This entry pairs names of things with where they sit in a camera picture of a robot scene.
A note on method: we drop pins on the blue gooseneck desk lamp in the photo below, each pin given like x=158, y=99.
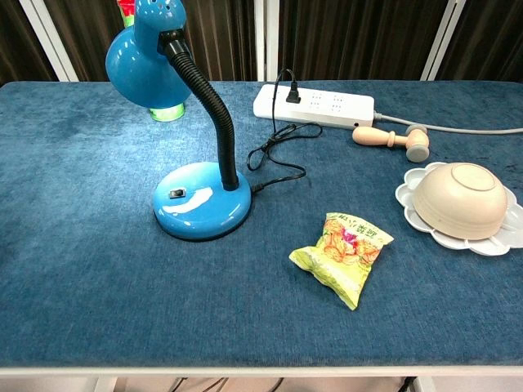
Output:
x=196, y=200

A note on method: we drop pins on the yellow-green snack bag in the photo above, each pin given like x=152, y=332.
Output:
x=343, y=257

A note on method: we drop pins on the white power strip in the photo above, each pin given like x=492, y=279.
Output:
x=323, y=108

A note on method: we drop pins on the green printed can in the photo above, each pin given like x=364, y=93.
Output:
x=167, y=112

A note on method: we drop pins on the wooden toy mallet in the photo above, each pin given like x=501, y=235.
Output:
x=392, y=139

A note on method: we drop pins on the white flower-shaped plate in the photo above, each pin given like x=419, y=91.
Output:
x=412, y=192

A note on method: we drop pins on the blue velvet tablecloth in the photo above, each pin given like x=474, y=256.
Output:
x=122, y=286

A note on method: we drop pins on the dark brown curtain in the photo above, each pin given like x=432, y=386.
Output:
x=347, y=36

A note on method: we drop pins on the beige upturned bowl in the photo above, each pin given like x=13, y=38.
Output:
x=461, y=200

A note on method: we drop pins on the white metal frame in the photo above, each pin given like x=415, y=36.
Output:
x=439, y=41

